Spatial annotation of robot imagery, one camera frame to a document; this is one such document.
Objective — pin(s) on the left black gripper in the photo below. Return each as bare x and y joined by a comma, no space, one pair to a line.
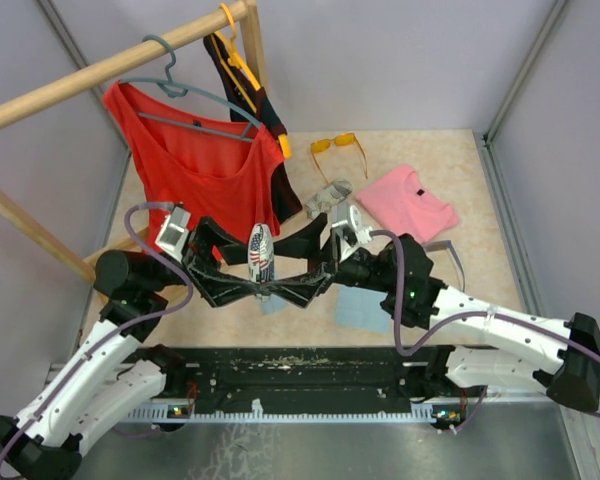
199,259

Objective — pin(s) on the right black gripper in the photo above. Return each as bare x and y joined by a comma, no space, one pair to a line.
302,290

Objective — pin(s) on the square blue cleaning cloth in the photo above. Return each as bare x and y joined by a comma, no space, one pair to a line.
361,308

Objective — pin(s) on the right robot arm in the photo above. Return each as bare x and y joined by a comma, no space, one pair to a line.
557,357

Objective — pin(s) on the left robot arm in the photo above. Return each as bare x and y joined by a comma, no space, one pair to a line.
49,438

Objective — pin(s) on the orange sunglasses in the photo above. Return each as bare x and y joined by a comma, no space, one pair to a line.
342,140

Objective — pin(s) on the grey-framed sunglasses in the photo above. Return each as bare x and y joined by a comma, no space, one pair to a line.
447,245

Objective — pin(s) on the narrow blue cleaning cloth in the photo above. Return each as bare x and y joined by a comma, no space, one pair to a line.
272,304

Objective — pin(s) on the grey patterned glasses case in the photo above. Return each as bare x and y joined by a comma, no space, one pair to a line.
331,195

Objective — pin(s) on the red tank top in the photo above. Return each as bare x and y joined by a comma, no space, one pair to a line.
214,168

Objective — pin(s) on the folded pink t-shirt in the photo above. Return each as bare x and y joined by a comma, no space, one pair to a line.
401,204

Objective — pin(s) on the dark navy maroon garment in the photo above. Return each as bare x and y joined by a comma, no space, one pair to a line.
285,202

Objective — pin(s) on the grey-blue clothes hanger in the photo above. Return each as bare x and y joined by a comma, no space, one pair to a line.
175,89

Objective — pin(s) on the wooden clothes rack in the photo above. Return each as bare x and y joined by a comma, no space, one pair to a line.
245,13

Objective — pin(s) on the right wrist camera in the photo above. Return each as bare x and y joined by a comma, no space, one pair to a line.
347,231

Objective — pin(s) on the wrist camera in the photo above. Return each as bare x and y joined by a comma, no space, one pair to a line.
347,231
174,232

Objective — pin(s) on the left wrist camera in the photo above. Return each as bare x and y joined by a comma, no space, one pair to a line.
174,232

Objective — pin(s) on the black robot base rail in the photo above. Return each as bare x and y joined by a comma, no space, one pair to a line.
309,385

